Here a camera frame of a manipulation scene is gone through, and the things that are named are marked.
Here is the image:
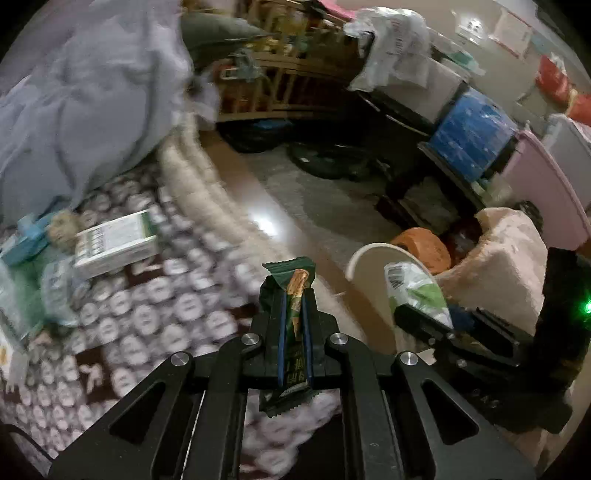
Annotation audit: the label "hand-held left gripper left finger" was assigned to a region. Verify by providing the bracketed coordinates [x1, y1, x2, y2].
[48, 290, 284, 480]

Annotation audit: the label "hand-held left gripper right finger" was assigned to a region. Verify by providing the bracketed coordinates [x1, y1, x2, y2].
[302, 290, 539, 480]

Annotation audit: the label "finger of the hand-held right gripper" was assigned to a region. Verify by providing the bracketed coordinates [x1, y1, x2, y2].
[394, 304, 462, 352]
[448, 306, 541, 343]

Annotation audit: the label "white and green plastic wrapper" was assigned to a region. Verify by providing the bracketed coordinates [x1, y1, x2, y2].
[384, 261, 455, 329]

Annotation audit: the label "green snack bar wrapper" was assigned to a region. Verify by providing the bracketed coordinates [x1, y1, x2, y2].
[259, 256, 320, 418]

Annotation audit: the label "cream round bin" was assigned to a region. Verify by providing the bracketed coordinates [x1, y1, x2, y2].
[345, 243, 451, 357]

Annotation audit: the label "white cardboard box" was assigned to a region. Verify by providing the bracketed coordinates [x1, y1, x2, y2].
[73, 210, 160, 280]

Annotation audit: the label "blue plastic packet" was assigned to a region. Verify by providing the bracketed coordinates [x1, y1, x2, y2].
[0, 215, 55, 267]

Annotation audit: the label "beige fluffy cloth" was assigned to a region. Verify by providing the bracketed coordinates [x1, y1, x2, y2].
[434, 208, 551, 343]

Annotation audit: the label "orange plastic stool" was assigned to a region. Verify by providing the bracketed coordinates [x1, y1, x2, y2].
[390, 228, 452, 274]

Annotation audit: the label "brown printed blanket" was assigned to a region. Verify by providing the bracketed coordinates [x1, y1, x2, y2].
[0, 171, 343, 480]

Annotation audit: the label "black table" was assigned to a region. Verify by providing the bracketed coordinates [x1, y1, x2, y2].
[351, 88, 518, 232]

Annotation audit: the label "pink plastic tub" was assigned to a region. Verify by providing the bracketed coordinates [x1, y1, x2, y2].
[501, 129, 591, 245]

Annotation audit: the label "cream knitted blanket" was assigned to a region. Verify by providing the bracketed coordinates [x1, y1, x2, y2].
[157, 115, 352, 324]

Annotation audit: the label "black tyre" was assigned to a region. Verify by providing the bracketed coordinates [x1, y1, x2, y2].
[288, 141, 385, 182]

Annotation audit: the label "blue wrapped pack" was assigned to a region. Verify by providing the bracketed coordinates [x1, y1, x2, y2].
[429, 88, 518, 182]

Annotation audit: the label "white plastic container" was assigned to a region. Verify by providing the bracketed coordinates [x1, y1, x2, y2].
[542, 113, 591, 163]

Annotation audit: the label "black bag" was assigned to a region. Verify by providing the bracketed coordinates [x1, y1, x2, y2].
[226, 120, 296, 154]

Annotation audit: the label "clear plastic bag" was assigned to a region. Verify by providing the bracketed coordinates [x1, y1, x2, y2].
[39, 256, 92, 326]

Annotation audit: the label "beige box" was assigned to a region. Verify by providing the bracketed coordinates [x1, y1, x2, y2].
[369, 60, 470, 126]

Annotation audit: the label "crumpled tan paper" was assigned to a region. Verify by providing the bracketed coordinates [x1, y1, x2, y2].
[48, 211, 80, 253]

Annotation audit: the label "red bags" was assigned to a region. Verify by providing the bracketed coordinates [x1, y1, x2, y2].
[534, 54, 591, 126]

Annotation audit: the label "white paper scrap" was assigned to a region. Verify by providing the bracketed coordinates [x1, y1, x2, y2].
[8, 351, 31, 385]

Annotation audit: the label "wooden crib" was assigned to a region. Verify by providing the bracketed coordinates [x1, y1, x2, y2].
[203, 0, 370, 123]

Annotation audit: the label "white plastic sheet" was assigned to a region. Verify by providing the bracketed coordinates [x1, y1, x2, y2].
[344, 7, 433, 91]

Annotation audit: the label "grey blanket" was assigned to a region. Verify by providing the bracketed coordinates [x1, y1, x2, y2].
[0, 0, 221, 223]

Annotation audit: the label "dark grey pillow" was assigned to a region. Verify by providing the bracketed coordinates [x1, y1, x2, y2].
[180, 11, 267, 71]

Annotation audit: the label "wall paper sheet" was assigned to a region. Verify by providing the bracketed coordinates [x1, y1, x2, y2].
[489, 8, 533, 59]

